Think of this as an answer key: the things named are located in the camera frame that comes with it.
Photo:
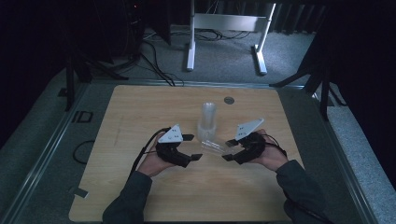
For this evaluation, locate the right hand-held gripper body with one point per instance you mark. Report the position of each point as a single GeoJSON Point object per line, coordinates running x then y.
{"type": "Point", "coordinates": [252, 146]}

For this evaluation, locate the black tripod stand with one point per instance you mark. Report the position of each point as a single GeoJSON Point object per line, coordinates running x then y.
{"type": "Point", "coordinates": [324, 93]}
{"type": "Point", "coordinates": [69, 84]}

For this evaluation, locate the single clear plastic cup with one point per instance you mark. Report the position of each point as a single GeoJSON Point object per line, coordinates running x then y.
{"type": "Point", "coordinates": [216, 146]}

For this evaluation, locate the white metal stand frame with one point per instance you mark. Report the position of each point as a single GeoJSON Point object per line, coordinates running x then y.
{"type": "Point", "coordinates": [229, 22]}

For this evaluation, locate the person's right hand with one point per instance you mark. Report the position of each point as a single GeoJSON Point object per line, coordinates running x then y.
{"type": "Point", "coordinates": [274, 157]}

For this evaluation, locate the dark computer tower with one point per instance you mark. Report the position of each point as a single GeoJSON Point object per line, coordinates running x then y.
{"type": "Point", "coordinates": [135, 28]}

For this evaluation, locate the stack of clear plastic cups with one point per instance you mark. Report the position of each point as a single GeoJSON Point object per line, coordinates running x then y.
{"type": "Point", "coordinates": [206, 126]}

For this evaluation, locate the person's left hand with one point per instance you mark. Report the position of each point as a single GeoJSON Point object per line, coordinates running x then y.
{"type": "Point", "coordinates": [152, 165]}

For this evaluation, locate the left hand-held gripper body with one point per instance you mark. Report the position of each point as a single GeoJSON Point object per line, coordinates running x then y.
{"type": "Point", "coordinates": [169, 137]}

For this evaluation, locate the grey tape piece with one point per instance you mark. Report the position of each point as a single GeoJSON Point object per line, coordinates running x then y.
{"type": "Point", "coordinates": [81, 193]}

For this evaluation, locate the grey round table grommet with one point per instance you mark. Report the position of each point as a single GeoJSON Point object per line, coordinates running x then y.
{"type": "Point", "coordinates": [229, 100]}

